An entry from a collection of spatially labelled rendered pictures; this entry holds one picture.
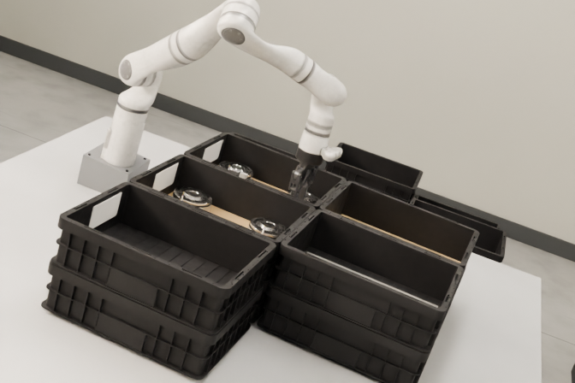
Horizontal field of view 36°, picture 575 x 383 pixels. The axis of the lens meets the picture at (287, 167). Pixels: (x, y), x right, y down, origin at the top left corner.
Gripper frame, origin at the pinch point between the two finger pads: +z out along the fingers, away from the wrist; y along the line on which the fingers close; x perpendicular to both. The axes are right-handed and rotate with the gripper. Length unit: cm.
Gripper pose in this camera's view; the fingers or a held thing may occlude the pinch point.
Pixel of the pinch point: (297, 196)
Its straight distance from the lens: 244.5
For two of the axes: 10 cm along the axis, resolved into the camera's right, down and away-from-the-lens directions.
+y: -4.0, 2.0, -8.9
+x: 8.8, 3.7, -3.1
